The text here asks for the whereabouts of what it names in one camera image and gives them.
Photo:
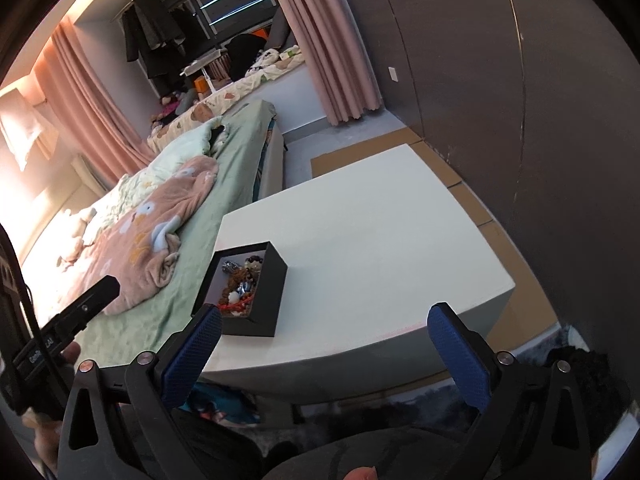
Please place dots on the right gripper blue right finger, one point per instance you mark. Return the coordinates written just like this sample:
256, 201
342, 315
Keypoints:
542, 421

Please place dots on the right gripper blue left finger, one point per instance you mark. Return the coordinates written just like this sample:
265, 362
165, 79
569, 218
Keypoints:
158, 382

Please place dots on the black jewelry box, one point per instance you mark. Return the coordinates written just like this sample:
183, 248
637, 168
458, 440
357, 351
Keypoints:
245, 284

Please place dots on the brown cardboard floor sheet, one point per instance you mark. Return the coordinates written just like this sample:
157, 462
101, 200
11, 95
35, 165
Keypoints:
399, 232

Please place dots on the pink floral blanket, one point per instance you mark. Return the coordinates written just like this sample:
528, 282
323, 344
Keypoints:
141, 250

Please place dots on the bed with green sheet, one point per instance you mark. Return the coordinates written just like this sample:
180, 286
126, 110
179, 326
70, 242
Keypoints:
51, 266

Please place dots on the light green pillow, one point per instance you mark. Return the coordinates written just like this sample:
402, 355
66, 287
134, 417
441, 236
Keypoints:
186, 146

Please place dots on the white table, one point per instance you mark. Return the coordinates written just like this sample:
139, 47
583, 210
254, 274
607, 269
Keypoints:
291, 365

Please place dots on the pink curtain by window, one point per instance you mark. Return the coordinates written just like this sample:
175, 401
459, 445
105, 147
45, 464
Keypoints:
90, 117

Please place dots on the patterned cream bench cushion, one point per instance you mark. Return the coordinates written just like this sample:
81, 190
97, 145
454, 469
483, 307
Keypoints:
269, 66

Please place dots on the dark wooden wardrobe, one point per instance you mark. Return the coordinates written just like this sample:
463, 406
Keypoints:
536, 104

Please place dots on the dark hanging clothes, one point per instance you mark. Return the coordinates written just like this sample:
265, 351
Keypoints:
164, 41

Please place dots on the pink curtain by wardrobe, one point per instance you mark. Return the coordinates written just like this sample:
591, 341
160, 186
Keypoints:
336, 59

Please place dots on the white wall switch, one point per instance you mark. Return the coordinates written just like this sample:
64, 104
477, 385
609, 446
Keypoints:
393, 74

